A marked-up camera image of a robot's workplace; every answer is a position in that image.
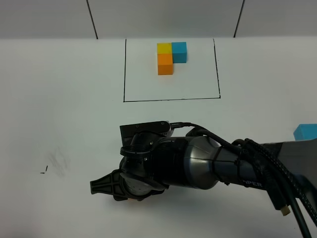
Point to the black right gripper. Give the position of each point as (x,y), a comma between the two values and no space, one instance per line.
(151,163)

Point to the template orange cube block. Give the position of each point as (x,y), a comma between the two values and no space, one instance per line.
(165,64)

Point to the template yellow cube block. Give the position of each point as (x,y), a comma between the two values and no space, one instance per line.
(164,48)

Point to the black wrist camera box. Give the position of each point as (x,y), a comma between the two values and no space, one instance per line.
(160,127)

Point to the template blue cube block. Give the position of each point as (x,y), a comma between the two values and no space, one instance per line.
(179,52)

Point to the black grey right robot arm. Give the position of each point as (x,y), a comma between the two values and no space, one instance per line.
(286,170)

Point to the loose blue cube block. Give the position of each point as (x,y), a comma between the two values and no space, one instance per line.
(305,132)

